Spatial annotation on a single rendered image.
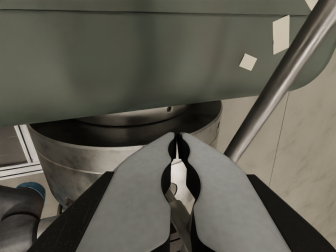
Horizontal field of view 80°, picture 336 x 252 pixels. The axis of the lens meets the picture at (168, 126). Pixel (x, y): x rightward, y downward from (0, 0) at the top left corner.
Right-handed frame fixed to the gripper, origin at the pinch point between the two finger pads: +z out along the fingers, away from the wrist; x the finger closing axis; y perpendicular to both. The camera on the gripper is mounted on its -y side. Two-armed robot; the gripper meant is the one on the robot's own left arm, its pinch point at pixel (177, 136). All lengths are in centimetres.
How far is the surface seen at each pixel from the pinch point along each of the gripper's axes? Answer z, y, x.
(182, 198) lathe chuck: 10.0, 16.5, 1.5
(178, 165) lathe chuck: 9.5, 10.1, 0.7
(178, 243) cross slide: 39, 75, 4
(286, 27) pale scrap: 10.7, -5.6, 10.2
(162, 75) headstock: 6.7, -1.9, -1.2
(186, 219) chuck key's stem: 4.0, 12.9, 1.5
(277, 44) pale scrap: 10.5, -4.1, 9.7
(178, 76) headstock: 7.2, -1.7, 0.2
